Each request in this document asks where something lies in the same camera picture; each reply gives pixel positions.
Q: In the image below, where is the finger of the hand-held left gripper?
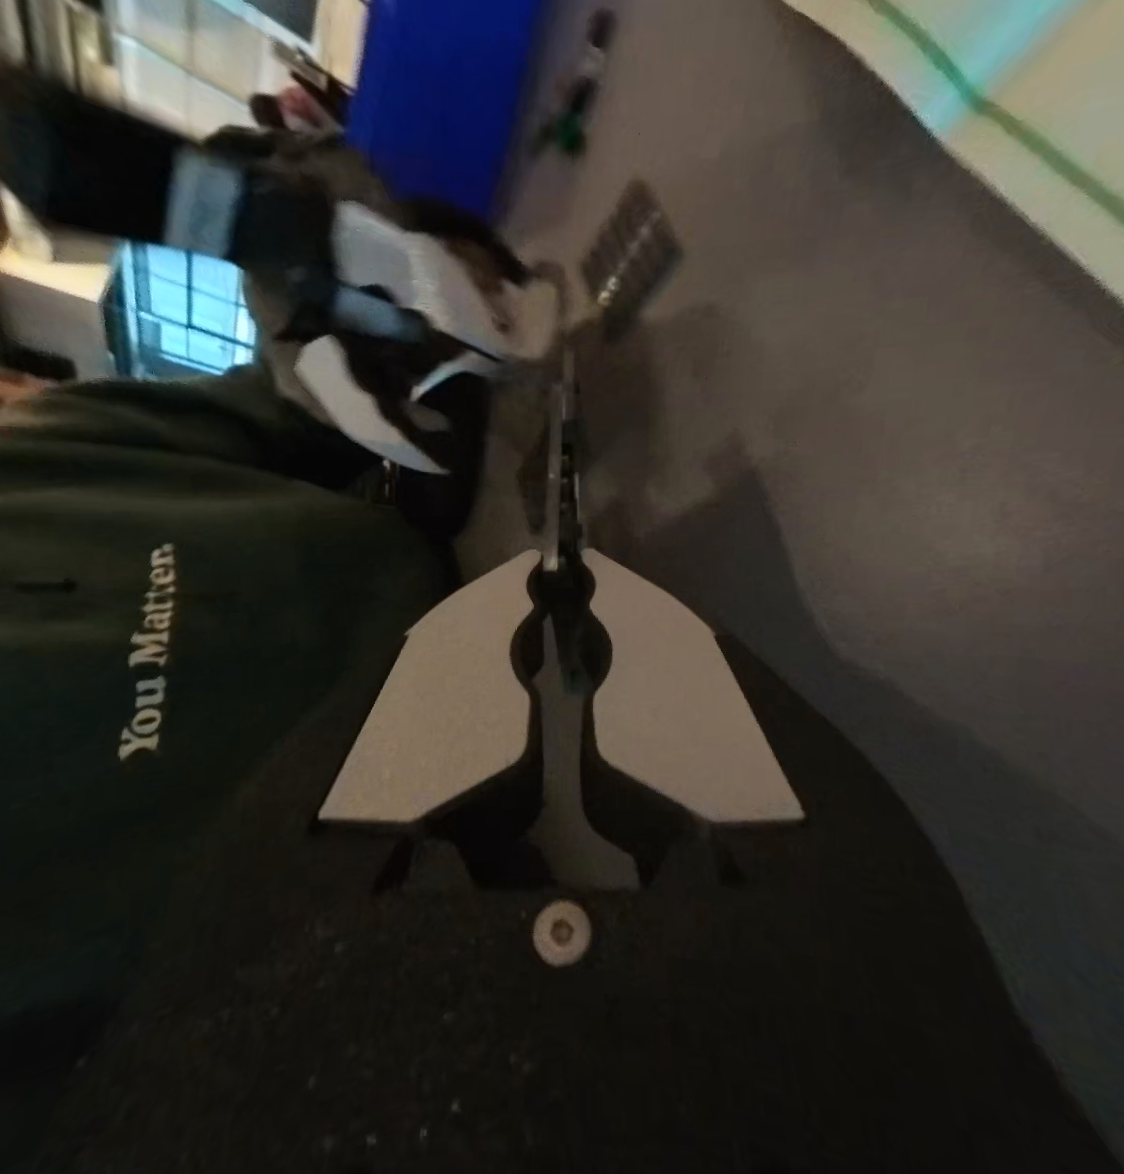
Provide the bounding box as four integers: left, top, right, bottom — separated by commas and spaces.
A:
331, 202, 566, 360
292, 333, 451, 474

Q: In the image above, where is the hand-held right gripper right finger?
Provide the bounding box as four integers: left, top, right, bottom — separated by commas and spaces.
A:
566, 549, 807, 827

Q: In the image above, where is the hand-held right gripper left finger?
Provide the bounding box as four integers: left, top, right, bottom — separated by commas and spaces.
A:
317, 549, 560, 830

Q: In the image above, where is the grey toy brick plate assembly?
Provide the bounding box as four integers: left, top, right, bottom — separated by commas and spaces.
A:
524, 344, 593, 707

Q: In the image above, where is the instruction booklet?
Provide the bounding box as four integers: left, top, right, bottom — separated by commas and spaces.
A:
780, 0, 1124, 326

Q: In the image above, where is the blue plastic bin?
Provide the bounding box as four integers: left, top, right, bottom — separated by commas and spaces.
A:
344, 0, 556, 223

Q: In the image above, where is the grey studded toy plate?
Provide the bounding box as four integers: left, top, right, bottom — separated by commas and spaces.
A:
580, 178, 688, 317

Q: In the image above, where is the pile of small toy bricks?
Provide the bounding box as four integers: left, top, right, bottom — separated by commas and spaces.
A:
533, 7, 621, 159

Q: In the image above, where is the dark green sweatshirt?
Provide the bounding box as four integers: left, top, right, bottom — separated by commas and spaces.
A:
0, 367, 457, 1047

